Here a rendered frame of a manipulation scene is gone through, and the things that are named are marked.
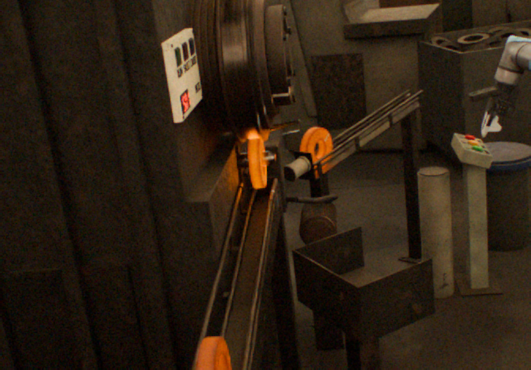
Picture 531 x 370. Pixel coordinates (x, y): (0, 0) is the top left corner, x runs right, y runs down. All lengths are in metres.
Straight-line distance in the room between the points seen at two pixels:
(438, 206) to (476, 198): 0.16
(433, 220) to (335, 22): 2.18
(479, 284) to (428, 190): 0.47
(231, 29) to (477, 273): 1.59
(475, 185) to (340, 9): 2.15
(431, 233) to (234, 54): 1.32
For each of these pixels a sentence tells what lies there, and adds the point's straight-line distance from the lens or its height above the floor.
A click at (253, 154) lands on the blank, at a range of 2.04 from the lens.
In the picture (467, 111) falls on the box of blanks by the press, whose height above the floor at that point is 0.41.
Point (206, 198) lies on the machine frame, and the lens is 1.67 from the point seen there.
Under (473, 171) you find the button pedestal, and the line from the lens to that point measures 2.82.
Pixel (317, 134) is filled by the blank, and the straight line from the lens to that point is 2.52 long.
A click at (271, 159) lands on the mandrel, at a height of 0.82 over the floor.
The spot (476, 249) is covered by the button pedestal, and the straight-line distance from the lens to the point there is 2.94.
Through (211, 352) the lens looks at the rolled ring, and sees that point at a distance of 1.30.
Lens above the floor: 1.41
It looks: 17 degrees down
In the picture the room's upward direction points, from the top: 7 degrees counter-clockwise
